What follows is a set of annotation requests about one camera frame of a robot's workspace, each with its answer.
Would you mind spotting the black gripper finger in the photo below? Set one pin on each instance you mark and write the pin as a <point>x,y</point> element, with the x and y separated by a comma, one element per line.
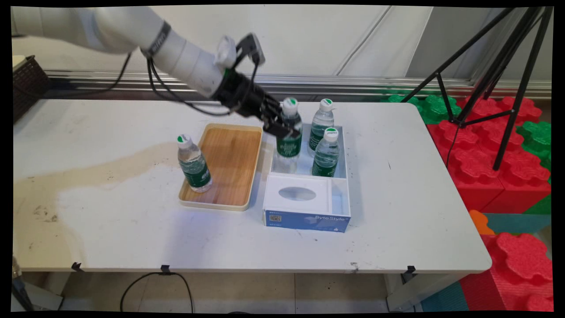
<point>279,111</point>
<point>282,129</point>

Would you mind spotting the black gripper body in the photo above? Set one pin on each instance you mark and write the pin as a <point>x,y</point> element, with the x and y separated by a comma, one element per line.
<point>242,95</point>

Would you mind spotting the clear water bottle green label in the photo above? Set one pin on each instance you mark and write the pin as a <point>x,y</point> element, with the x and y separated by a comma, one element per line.
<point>194,170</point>
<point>289,150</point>
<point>321,121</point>
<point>326,157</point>

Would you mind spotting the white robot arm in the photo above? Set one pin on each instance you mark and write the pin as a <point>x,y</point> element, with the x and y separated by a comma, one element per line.
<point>123,35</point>

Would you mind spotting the wooden tray with cream rim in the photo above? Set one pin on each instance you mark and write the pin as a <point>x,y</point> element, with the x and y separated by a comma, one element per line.
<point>231,163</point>

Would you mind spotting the white and blue cardboard box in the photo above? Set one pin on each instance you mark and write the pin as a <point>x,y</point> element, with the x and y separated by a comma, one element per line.
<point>304,198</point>

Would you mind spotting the green foam block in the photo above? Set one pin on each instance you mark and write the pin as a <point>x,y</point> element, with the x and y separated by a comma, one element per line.
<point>435,108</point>
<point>536,139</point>

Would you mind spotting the black table edge clip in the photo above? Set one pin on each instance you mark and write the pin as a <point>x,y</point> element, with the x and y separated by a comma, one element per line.
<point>77,266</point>
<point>165,269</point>
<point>409,273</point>

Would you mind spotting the large red foam block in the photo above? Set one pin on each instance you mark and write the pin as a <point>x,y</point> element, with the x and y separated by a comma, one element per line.
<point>481,154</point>

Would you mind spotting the dark woven basket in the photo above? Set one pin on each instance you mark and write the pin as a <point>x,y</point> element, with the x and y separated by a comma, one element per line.
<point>28,86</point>

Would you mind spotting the orange foam block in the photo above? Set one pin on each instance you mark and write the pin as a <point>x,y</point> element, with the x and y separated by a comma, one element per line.
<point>480,223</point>

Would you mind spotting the teal foam mat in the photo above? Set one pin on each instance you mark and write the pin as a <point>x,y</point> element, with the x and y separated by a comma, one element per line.
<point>521,223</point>

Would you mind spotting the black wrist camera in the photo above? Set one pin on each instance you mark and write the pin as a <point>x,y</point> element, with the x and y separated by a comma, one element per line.
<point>254,46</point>

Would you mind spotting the aluminium rail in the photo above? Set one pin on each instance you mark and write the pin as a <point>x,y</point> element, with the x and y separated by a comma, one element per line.
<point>353,84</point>

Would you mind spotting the black camera tripod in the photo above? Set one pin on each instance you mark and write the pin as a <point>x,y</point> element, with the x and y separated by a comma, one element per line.
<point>512,66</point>

